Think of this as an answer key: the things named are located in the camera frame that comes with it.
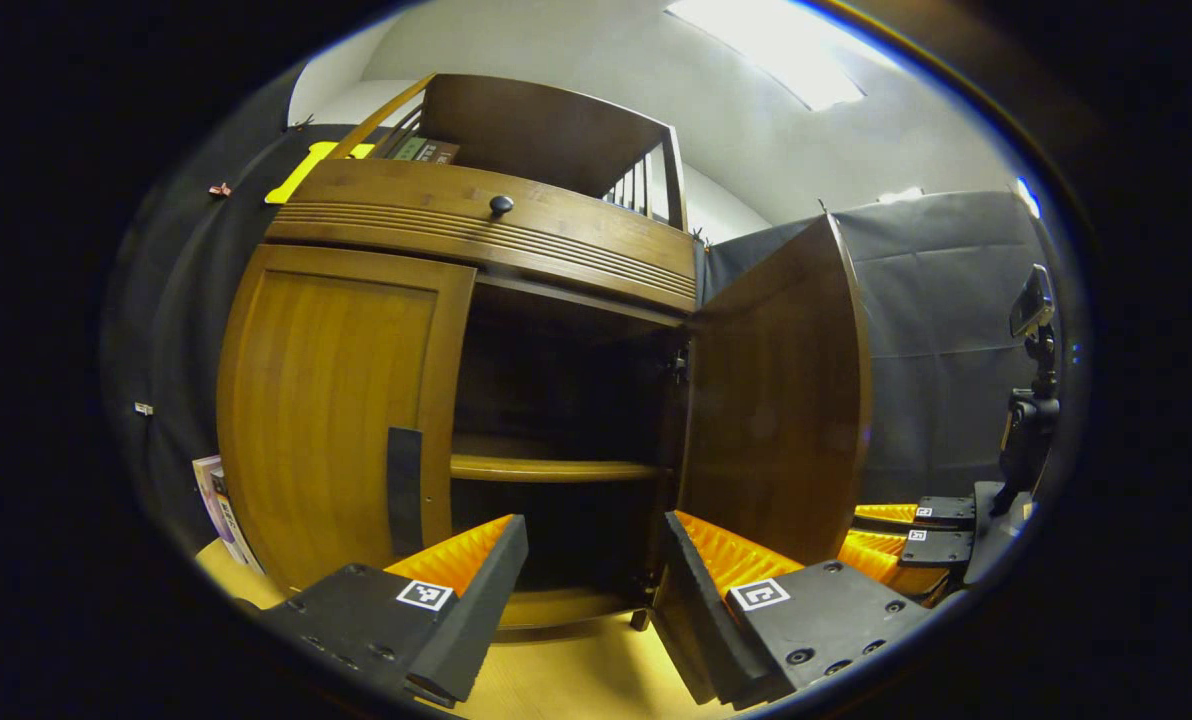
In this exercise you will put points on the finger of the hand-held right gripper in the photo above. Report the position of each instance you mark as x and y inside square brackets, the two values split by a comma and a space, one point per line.
[946, 512]
[936, 548]

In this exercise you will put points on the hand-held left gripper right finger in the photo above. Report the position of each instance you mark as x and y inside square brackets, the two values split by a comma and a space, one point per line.
[706, 625]

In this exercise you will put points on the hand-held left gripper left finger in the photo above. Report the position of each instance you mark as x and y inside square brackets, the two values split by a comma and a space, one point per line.
[481, 610]

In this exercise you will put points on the wooden shoe cabinet door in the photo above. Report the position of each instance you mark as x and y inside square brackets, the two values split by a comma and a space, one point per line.
[326, 400]
[776, 400]

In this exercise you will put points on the wooden double-door shoe cabinet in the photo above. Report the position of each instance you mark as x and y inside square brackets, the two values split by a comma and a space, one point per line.
[536, 130]

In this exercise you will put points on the wooden cabinet drawer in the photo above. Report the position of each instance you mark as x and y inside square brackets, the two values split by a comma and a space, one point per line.
[576, 240]

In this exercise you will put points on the grey backdrop cloth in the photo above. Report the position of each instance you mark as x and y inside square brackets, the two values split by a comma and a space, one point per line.
[936, 300]

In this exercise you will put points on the dark striped book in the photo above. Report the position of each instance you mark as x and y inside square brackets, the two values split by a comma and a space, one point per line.
[234, 530]

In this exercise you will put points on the small ceiling light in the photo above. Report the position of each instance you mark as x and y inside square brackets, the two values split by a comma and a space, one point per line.
[901, 193]

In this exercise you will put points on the dark brown book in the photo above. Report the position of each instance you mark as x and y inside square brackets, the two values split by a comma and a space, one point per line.
[429, 151]

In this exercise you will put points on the green book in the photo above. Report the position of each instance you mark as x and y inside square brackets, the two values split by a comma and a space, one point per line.
[408, 148]

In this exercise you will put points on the black clip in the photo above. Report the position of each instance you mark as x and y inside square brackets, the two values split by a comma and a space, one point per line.
[299, 124]

